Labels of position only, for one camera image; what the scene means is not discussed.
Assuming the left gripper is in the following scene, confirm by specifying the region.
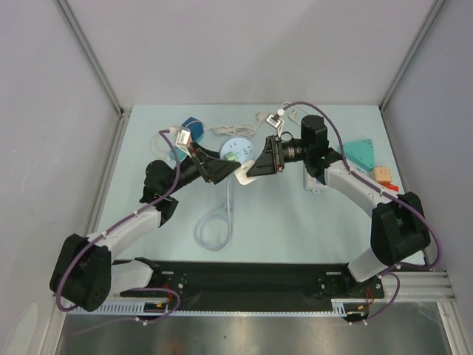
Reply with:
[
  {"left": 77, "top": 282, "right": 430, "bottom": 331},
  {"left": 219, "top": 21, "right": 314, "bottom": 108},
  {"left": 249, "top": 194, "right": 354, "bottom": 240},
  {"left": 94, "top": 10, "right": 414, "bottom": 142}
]
[{"left": 165, "top": 141, "right": 239, "bottom": 196}]

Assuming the light blue power cord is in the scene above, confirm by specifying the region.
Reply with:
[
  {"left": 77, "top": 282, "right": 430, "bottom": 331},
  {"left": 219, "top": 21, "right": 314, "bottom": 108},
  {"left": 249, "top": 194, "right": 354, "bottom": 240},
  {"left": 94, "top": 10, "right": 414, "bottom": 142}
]
[{"left": 194, "top": 173, "right": 237, "bottom": 251}]

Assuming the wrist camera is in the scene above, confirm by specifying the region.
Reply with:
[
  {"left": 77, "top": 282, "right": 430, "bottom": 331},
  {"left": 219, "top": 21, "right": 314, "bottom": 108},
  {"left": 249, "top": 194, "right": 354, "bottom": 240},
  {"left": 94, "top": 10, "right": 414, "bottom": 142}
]
[
  {"left": 265, "top": 109, "right": 285, "bottom": 129},
  {"left": 174, "top": 127, "right": 192, "bottom": 156}
]

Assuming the white slotted cable duct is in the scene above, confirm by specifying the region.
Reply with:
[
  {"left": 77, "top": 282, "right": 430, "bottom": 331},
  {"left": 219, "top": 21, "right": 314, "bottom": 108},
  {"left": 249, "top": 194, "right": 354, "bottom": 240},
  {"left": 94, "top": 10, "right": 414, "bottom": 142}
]
[{"left": 70, "top": 299, "right": 367, "bottom": 319}]

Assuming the round light blue socket hub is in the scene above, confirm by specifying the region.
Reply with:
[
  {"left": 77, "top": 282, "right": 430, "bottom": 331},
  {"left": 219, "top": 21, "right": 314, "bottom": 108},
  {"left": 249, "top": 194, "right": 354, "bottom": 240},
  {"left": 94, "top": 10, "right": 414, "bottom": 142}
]
[{"left": 219, "top": 137, "right": 256, "bottom": 163}]

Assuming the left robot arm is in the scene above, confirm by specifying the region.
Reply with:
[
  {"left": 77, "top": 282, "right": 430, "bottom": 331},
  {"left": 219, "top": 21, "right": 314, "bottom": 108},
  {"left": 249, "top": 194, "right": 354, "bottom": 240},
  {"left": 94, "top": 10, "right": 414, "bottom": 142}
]
[{"left": 50, "top": 143, "right": 245, "bottom": 311}]

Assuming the white square charger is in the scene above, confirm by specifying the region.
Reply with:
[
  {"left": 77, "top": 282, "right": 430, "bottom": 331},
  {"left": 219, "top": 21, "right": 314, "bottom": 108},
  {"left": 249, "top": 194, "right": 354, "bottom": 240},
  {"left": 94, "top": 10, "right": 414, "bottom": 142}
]
[{"left": 234, "top": 160, "right": 258, "bottom": 186}]

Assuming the pink thin usb cable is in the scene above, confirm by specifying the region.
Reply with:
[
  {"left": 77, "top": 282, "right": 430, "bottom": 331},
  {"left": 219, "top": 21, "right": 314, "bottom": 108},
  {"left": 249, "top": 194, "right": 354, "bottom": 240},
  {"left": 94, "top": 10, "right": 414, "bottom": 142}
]
[{"left": 150, "top": 127, "right": 177, "bottom": 161}]

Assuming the white power strip cord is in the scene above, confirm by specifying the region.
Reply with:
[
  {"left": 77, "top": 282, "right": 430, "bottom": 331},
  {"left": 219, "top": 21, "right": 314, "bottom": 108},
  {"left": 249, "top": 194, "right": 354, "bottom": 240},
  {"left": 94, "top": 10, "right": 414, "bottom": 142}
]
[{"left": 280, "top": 101, "right": 315, "bottom": 123}]

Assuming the white coiled power cord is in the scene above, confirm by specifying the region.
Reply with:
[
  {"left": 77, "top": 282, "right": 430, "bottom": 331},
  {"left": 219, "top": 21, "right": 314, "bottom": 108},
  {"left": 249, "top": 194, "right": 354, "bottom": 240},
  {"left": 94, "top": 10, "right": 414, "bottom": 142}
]
[{"left": 205, "top": 112, "right": 267, "bottom": 138}]

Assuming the dark blue cube adapter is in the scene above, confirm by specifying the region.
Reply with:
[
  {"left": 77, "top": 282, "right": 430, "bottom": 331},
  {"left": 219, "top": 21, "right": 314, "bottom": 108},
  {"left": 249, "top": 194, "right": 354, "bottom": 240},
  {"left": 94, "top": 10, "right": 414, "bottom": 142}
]
[{"left": 182, "top": 117, "right": 205, "bottom": 142}]

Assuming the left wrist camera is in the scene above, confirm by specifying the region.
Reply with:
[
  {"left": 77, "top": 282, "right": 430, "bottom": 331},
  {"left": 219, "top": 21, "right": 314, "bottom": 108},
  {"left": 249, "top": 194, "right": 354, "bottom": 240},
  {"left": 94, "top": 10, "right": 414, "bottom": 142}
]
[{"left": 174, "top": 127, "right": 192, "bottom": 156}]

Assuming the red cube plug adapter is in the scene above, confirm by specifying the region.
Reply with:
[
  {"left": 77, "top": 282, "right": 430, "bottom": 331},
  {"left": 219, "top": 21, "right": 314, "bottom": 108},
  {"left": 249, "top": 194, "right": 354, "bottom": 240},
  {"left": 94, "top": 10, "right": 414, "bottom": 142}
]
[{"left": 385, "top": 183, "right": 399, "bottom": 192}]

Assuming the beige cube plug adapter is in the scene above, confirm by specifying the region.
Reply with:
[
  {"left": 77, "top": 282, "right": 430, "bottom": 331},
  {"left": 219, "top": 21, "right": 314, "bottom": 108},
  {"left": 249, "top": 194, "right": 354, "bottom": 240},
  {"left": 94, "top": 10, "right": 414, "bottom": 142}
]
[{"left": 370, "top": 166, "right": 392, "bottom": 185}]

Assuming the teal triangular power strip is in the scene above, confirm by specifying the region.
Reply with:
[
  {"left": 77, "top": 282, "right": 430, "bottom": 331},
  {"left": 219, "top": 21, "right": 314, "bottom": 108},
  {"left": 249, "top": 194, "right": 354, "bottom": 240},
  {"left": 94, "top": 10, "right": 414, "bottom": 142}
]
[{"left": 342, "top": 139, "right": 375, "bottom": 172}]

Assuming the white multicolour power strip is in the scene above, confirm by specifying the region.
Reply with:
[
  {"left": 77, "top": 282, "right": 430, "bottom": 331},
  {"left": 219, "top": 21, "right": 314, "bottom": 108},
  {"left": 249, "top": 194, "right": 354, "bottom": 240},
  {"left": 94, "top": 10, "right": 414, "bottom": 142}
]
[{"left": 304, "top": 169, "right": 329, "bottom": 194}]

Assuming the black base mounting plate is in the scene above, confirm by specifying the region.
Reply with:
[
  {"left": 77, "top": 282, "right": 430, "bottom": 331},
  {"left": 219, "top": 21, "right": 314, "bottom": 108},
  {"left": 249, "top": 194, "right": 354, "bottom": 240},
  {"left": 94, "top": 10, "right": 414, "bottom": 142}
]
[{"left": 121, "top": 261, "right": 384, "bottom": 313}]

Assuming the green small plug adapter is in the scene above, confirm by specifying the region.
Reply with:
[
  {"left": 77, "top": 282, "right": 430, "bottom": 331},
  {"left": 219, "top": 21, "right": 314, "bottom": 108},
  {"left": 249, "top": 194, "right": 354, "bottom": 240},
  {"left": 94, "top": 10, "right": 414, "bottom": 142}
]
[{"left": 225, "top": 152, "right": 239, "bottom": 162}]

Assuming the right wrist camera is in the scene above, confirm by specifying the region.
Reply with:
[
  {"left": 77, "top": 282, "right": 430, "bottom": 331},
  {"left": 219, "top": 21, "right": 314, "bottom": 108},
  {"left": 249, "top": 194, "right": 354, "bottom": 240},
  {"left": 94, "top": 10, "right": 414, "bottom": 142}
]
[{"left": 265, "top": 109, "right": 285, "bottom": 129}]

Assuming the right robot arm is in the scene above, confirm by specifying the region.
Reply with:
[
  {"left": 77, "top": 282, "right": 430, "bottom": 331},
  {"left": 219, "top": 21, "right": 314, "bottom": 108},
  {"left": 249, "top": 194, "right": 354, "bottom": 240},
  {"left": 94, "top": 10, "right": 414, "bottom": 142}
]
[{"left": 242, "top": 115, "right": 431, "bottom": 297}]

